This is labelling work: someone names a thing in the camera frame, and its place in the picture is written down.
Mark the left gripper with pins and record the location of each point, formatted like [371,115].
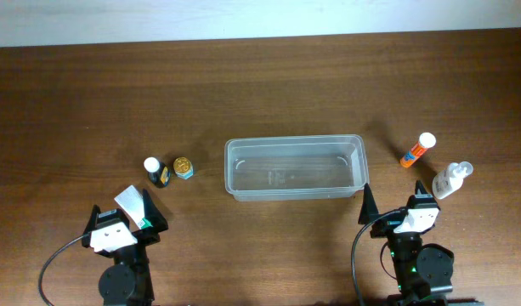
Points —
[147,235]

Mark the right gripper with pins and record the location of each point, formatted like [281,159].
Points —
[382,228]

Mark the white green medicine box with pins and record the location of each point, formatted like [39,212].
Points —
[132,203]

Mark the dark bottle white cap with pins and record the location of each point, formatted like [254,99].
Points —
[158,172]

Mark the white pump bottle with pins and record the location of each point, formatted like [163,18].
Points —
[451,179]

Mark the orange tube white cap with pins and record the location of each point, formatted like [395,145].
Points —
[425,142]

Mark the gold lid balm jar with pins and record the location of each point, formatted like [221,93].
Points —
[183,167]

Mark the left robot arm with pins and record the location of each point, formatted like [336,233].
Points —
[127,281]

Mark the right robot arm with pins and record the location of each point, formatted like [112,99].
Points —
[422,271]

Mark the clear plastic container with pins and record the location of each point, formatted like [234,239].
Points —
[295,167]

